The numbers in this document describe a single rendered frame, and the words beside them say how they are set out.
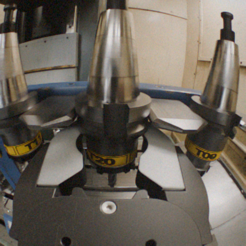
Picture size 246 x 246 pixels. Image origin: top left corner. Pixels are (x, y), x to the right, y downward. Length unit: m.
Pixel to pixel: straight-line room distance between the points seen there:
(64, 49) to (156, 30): 0.72
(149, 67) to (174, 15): 0.52
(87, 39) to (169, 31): 0.69
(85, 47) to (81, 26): 0.13
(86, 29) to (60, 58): 0.20
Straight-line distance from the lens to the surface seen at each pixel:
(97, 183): 0.44
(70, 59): 0.67
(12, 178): 0.38
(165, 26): 1.15
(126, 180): 0.45
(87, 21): 0.73
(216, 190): 0.68
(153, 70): 1.07
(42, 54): 0.74
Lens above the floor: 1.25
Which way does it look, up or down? 27 degrees down
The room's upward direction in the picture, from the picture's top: 3 degrees clockwise
